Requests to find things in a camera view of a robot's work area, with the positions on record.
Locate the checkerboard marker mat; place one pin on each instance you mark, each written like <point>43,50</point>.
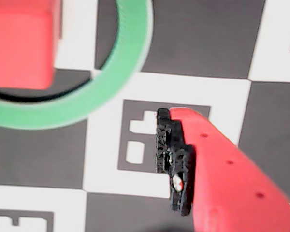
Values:
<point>195,36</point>

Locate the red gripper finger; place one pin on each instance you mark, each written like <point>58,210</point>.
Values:
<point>232,193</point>

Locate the red cube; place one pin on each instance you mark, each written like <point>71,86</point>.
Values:
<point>19,48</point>

